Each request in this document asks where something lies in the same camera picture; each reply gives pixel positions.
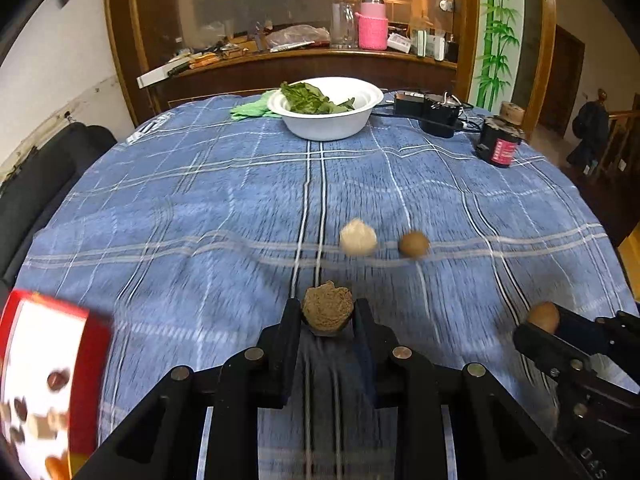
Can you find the black red can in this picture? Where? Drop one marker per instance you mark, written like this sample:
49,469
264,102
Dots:
500,142

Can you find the white bowl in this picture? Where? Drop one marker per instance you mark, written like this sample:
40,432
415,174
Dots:
330,117

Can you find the black leather sofa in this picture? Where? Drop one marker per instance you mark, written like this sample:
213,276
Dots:
45,180

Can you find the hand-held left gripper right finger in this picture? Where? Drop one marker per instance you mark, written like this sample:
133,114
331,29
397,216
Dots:
365,345

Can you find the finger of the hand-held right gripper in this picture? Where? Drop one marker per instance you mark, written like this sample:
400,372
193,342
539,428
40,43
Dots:
600,335
550,352

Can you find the pale beige walnut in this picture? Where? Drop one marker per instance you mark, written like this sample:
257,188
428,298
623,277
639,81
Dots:
357,238

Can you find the long white flat box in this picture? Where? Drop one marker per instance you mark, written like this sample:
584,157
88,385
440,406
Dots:
160,74

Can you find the small white box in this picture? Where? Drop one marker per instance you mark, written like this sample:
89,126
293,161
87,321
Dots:
431,45

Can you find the red date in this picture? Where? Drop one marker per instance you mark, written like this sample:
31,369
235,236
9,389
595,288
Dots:
58,380
20,407

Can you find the orange tangerine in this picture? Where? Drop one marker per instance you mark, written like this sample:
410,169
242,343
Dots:
55,466

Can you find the red white shallow box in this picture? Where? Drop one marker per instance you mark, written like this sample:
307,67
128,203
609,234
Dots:
35,345

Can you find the green leafy vegetables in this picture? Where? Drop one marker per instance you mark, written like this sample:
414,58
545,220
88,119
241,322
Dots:
305,97

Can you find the brown rough walnut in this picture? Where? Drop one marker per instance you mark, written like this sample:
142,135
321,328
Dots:
327,307

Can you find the bamboo wall sticker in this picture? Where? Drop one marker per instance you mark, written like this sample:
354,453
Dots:
492,35

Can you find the wooden stair railing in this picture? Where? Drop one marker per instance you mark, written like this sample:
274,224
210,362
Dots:
622,140

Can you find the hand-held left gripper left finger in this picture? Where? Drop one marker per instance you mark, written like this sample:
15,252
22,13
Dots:
290,345

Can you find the green cloth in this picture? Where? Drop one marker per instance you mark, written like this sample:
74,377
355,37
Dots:
250,108

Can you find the black charger box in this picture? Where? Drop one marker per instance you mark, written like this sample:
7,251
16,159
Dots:
442,116

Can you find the glass mug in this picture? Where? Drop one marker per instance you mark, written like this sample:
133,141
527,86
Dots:
343,27

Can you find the wooden door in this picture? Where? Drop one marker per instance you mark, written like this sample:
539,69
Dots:
562,85

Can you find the pink sleeved bottle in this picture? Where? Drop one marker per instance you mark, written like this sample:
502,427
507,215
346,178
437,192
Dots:
372,25

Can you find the wooden glass cabinet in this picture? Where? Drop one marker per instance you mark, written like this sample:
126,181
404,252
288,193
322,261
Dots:
300,10

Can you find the crumpled plastic bag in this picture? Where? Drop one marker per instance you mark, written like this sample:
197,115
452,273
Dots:
297,36

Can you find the brown round longan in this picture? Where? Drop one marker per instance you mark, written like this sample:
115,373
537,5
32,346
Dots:
414,245
543,316

